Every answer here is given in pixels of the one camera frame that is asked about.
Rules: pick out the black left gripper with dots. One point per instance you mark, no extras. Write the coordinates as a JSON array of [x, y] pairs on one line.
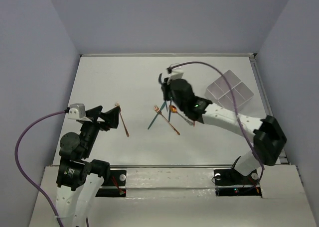
[[95, 119]]

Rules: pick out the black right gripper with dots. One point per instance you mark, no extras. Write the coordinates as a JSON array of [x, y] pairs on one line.
[[165, 88]]

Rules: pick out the copper fork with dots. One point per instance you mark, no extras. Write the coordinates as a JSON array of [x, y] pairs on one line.
[[121, 117], [165, 120]]

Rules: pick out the copper bowl silver spoon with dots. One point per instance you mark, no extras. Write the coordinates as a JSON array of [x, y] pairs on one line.
[[174, 110]]

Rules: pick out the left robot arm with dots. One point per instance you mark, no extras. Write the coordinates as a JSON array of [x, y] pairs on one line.
[[78, 180]]

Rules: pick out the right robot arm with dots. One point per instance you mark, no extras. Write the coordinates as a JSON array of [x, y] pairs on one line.
[[264, 135]]

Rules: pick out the dark blue plastic knife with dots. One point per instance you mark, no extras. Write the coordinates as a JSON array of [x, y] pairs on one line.
[[169, 110]]

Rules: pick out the teal plastic knife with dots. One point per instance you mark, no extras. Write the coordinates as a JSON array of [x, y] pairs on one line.
[[155, 117]]

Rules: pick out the white divided utensil container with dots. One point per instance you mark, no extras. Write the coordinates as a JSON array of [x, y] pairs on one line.
[[218, 92]]

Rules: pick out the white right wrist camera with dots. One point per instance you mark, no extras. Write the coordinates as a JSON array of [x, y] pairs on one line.
[[173, 73]]

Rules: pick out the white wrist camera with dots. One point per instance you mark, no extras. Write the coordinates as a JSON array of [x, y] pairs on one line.
[[77, 112], [173, 73]]

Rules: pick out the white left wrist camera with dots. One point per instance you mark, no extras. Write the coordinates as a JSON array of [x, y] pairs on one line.
[[77, 112]]

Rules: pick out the aluminium table rail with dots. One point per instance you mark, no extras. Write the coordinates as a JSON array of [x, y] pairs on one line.
[[173, 166]]

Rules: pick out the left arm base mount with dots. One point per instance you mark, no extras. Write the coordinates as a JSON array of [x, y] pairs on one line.
[[115, 186]]

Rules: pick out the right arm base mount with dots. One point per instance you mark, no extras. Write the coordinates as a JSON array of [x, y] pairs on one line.
[[229, 183]]

